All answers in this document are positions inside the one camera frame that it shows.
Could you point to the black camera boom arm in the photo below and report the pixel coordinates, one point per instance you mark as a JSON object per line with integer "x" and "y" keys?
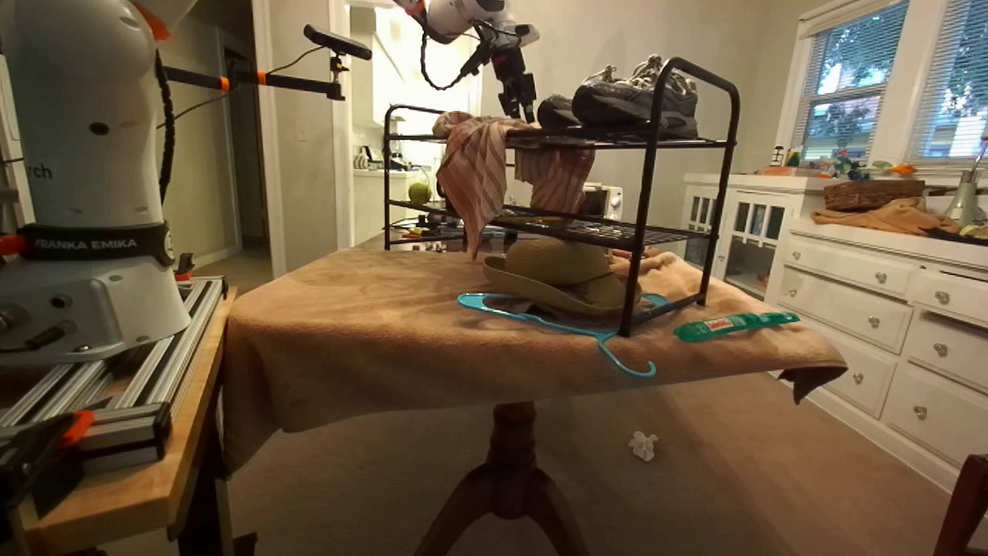
{"x": 279, "y": 83}

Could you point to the wooden table pedestal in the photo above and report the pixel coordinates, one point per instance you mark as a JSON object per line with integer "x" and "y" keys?
{"x": 510, "y": 466}

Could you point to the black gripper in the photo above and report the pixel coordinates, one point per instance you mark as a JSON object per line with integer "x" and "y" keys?
{"x": 514, "y": 69}

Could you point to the black stereo camera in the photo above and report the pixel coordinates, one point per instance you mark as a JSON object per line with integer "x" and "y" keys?
{"x": 337, "y": 44}

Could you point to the orange black clamp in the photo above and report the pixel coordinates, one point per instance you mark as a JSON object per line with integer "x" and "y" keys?
{"x": 48, "y": 450}

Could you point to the small potted plant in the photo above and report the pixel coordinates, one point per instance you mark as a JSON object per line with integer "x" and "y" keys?
{"x": 851, "y": 164}

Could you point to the wicker basket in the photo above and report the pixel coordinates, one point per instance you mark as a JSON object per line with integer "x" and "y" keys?
{"x": 868, "y": 194}

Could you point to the tan straw hat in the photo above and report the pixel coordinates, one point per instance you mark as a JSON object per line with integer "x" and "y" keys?
{"x": 555, "y": 263}

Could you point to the brown crumpled cloth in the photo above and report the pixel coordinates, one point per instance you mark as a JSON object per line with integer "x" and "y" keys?
{"x": 885, "y": 217}

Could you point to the white drawer dresser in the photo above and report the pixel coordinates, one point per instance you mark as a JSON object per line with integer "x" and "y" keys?
{"x": 885, "y": 310}

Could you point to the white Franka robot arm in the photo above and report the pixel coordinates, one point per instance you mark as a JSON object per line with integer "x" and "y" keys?
{"x": 80, "y": 157}

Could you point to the window with white frame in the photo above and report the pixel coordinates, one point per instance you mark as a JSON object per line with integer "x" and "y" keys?
{"x": 854, "y": 94}
{"x": 962, "y": 94}

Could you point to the wooden workbench top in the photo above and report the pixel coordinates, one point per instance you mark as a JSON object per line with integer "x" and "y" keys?
{"x": 132, "y": 495}

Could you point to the red white plaid towel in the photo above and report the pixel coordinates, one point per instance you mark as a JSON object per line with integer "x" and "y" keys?
{"x": 474, "y": 170}

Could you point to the crumpled white paper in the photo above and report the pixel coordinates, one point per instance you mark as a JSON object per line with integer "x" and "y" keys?
{"x": 642, "y": 447}

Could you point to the blue plastic hanger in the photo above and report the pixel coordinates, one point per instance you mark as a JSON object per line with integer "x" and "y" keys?
{"x": 476, "y": 301}

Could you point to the tan suede tablecloth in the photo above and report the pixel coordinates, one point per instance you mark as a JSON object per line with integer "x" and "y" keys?
{"x": 391, "y": 319}

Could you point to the green apple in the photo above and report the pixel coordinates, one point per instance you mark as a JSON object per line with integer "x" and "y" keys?
{"x": 419, "y": 194}

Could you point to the aluminium rail frame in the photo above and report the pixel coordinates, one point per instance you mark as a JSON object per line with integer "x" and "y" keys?
{"x": 132, "y": 382}

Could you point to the black metal shoe rack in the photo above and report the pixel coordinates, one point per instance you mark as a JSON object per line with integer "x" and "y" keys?
{"x": 642, "y": 205}

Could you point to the white glass door cabinet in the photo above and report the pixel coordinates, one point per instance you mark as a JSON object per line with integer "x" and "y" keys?
{"x": 752, "y": 237}

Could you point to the green plastic hanger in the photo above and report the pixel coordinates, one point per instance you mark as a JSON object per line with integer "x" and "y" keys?
{"x": 720, "y": 329}

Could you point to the silver metal pitcher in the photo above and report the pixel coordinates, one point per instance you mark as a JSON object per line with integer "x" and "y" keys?
{"x": 967, "y": 202}

